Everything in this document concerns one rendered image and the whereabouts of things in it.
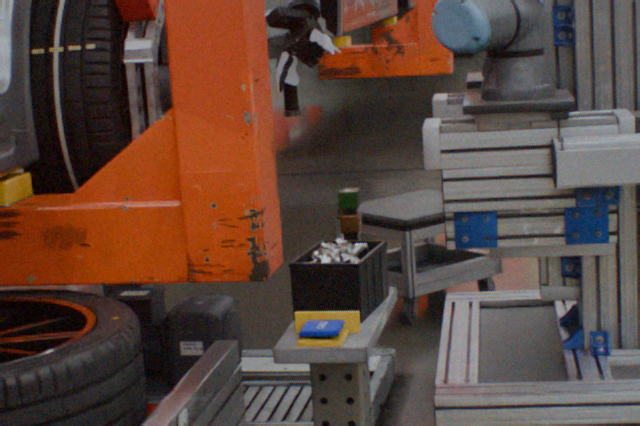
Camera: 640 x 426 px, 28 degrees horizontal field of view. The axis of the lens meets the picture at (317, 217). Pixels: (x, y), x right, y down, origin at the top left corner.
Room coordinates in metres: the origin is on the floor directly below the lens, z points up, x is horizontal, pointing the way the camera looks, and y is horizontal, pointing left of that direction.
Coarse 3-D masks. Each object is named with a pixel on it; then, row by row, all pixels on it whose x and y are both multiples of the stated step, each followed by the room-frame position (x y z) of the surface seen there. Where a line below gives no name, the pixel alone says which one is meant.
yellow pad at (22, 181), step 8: (8, 176) 2.65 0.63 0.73; (16, 176) 2.64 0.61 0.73; (24, 176) 2.66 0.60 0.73; (0, 184) 2.57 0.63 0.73; (8, 184) 2.58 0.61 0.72; (16, 184) 2.62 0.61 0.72; (24, 184) 2.65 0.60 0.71; (0, 192) 2.57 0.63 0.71; (8, 192) 2.58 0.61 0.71; (16, 192) 2.61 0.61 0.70; (24, 192) 2.65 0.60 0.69; (32, 192) 2.69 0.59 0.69; (0, 200) 2.57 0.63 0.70; (8, 200) 2.57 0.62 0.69; (16, 200) 2.60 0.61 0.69
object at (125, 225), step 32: (160, 128) 2.51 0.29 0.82; (128, 160) 2.52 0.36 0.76; (160, 160) 2.51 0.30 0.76; (96, 192) 2.53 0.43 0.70; (128, 192) 2.52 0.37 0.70; (160, 192) 2.51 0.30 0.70; (0, 224) 2.55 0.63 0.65; (32, 224) 2.54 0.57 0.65; (64, 224) 2.53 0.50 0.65; (96, 224) 2.51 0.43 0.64; (128, 224) 2.50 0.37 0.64; (160, 224) 2.49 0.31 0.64; (0, 256) 2.55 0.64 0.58; (32, 256) 2.54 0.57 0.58; (64, 256) 2.53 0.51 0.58; (96, 256) 2.51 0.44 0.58; (128, 256) 2.50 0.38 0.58; (160, 256) 2.49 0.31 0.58
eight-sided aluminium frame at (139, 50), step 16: (160, 0) 2.92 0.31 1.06; (160, 16) 2.91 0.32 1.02; (128, 32) 2.86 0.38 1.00; (160, 32) 2.90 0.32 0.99; (128, 48) 2.83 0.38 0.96; (144, 48) 2.82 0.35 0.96; (128, 64) 2.83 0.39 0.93; (144, 64) 2.83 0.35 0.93; (128, 80) 2.83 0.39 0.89; (160, 96) 2.86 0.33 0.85; (160, 112) 2.85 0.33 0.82; (144, 128) 2.86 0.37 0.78
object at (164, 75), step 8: (160, 64) 3.08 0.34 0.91; (168, 64) 3.07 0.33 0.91; (160, 72) 3.05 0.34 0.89; (168, 72) 3.04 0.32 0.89; (160, 80) 3.04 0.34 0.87; (168, 80) 3.03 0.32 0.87; (160, 88) 3.04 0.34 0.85; (168, 88) 3.02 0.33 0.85; (168, 96) 3.03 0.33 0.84; (168, 104) 3.04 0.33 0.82
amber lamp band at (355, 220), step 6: (342, 216) 2.61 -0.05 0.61; (348, 216) 2.61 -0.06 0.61; (354, 216) 2.60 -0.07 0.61; (360, 216) 2.62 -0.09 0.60; (342, 222) 2.61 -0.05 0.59; (348, 222) 2.61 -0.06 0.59; (354, 222) 2.60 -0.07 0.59; (360, 222) 2.62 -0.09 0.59; (342, 228) 2.61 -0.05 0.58; (348, 228) 2.61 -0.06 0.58; (354, 228) 2.60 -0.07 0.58; (360, 228) 2.61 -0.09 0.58
